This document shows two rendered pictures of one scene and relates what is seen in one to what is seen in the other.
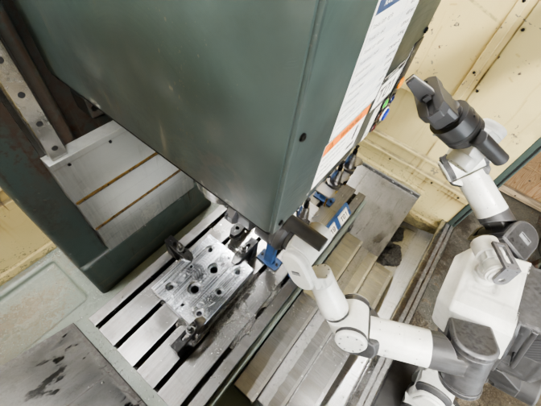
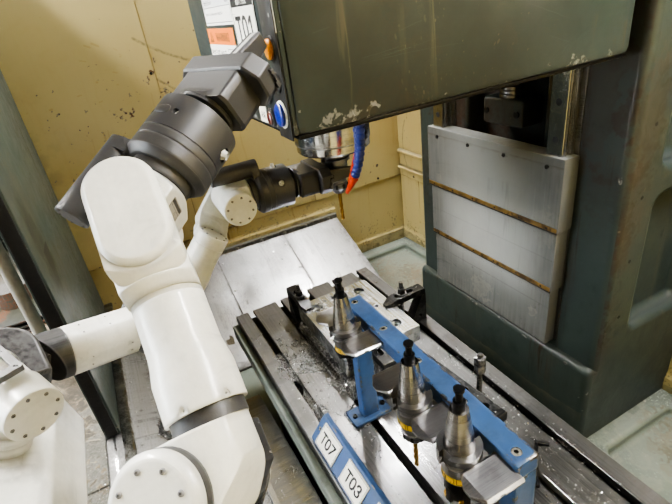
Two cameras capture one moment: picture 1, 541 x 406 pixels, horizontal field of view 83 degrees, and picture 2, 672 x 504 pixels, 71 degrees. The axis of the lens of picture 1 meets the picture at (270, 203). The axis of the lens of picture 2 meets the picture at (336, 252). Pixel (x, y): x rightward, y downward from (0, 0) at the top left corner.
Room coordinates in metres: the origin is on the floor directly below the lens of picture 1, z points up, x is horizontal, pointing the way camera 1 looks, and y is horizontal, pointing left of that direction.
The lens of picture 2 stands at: (1.03, -0.70, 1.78)
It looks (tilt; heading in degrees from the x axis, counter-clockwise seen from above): 28 degrees down; 127
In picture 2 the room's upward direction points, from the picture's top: 8 degrees counter-clockwise
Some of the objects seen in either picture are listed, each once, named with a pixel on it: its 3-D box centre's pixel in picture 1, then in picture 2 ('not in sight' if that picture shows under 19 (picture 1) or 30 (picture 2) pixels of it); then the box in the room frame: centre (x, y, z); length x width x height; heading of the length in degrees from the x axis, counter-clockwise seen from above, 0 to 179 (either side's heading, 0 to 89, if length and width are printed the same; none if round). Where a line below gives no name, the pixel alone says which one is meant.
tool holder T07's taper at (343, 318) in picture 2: (303, 211); (342, 309); (0.59, -0.11, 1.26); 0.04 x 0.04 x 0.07
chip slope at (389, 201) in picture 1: (311, 202); not in sight; (1.03, -0.22, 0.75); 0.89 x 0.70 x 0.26; 60
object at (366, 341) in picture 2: (310, 209); (359, 344); (0.64, -0.14, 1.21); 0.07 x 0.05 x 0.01; 60
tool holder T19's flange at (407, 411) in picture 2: (333, 182); (412, 399); (0.78, -0.22, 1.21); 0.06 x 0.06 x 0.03
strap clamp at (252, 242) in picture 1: (244, 253); (376, 358); (0.54, 0.06, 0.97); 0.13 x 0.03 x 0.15; 150
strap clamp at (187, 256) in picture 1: (179, 251); (404, 303); (0.50, 0.31, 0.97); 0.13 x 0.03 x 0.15; 60
